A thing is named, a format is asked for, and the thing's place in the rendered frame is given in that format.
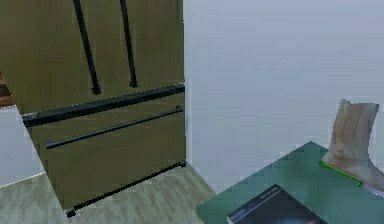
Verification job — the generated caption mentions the olive brown fridge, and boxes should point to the olive brown fridge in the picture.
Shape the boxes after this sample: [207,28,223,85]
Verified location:
[0,0,187,214]

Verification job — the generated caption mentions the green table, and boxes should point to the green table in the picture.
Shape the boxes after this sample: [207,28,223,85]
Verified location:
[195,140,384,224]

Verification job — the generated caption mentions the black book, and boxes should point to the black book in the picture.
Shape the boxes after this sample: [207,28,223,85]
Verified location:
[226,183,329,224]

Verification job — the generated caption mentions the beige foot statue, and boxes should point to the beige foot statue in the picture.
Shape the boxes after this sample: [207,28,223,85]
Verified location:
[318,98,384,198]

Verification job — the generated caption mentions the brown wooden cabinet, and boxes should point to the brown wooden cabinet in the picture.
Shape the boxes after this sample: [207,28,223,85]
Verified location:
[0,70,16,108]

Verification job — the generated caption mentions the black fridge handle bar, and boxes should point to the black fridge handle bar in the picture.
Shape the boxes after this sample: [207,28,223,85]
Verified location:
[72,0,102,96]
[119,0,139,89]
[45,104,184,150]

